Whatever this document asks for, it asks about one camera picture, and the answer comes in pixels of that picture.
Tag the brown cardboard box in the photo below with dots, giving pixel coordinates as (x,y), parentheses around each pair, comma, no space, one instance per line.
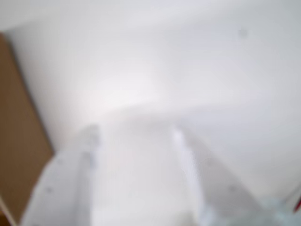
(18,117)

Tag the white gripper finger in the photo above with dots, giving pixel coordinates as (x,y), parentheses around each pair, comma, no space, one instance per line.
(63,188)
(216,193)

